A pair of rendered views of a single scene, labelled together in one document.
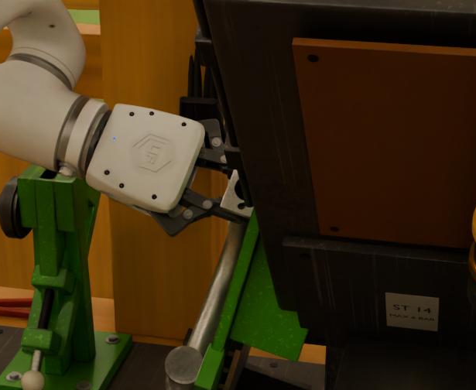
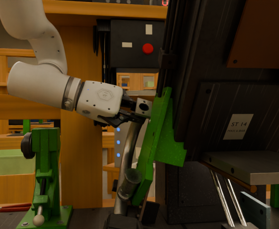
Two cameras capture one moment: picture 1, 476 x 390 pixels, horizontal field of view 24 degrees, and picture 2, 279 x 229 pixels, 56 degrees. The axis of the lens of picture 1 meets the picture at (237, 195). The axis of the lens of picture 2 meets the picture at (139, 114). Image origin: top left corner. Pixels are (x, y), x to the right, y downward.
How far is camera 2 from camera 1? 0.65 m
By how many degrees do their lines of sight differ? 30
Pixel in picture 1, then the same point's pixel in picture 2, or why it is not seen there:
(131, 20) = not seen: hidden behind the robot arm
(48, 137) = (61, 87)
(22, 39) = (43, 59)
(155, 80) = not seen: hidden behind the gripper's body
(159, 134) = (106, 88)
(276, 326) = (173, 150)
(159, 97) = not seen: hidden behind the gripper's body
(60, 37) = (60, 57)
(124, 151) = (93, 93)
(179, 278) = (89, 181)
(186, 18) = (93, 78)
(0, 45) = (14, 101)
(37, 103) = (55, 74)
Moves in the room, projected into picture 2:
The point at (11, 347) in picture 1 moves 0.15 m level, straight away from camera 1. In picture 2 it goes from (18, 217) to (11, 202)
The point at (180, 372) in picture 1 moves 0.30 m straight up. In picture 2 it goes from (133, 178) to (133, 32)
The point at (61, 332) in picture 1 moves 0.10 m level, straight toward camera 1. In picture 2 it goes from (50, 197) to (59, 209)
